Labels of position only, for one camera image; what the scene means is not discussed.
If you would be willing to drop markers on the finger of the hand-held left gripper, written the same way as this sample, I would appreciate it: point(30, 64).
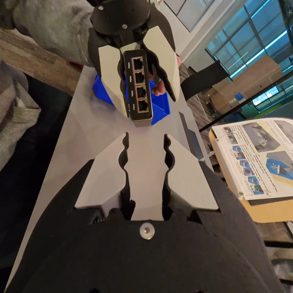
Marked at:
point(164, 57)
point(109, 73)

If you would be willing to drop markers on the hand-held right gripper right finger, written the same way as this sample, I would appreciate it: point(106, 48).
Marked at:
point(190, 183)

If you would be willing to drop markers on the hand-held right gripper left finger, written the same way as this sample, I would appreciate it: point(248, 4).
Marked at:
point(103, 180)

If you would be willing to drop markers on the black network switch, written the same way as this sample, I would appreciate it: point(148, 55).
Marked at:
point(139, 91)

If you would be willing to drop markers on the blue plastic bin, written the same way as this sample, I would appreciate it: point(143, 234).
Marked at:
point(160, 107)

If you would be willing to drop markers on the person's left forearm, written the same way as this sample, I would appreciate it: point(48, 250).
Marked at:
point(57, 27)

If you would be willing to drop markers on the person's left hand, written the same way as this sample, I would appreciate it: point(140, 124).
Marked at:
point(160, 89)

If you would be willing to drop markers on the clear stand rod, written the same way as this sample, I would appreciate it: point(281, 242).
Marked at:
point(207, 155)

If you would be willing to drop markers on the red bag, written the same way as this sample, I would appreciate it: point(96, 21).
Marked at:
point(75, 64)

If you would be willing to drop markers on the black office chair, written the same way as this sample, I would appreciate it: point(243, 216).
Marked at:
point(201, 77)

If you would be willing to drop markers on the instruction sheet on stand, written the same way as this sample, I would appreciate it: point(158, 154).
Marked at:
point(263, 212)

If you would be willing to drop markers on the printed instruction sheet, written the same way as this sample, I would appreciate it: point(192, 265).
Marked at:
point(263, 148)

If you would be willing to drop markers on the person's black pants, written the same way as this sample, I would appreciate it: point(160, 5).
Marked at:
point(22, 194)

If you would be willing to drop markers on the cardboard box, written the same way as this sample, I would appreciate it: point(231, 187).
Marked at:
point(251, 80)

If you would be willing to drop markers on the large glass window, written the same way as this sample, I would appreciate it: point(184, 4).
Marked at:
point(251, 34)

